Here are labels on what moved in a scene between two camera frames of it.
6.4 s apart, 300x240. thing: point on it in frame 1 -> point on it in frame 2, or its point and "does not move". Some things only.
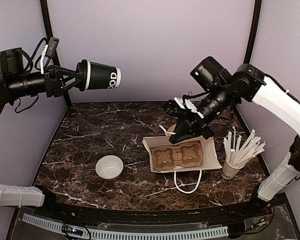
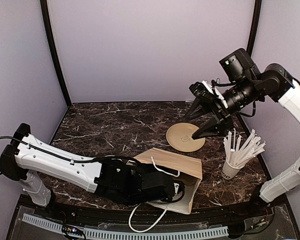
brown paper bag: [187, 181] -> [186, 171]
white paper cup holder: [229, 173] does not move
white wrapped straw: [244, 147] does not move
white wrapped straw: [238, 150] does not move
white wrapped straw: [232, 151] does not move
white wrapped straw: [226, 143] does not move
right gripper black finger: [179, 126] -> [197, 105]
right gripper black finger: [182, 136] -> [207, 131]
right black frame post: [254, 32] does not move
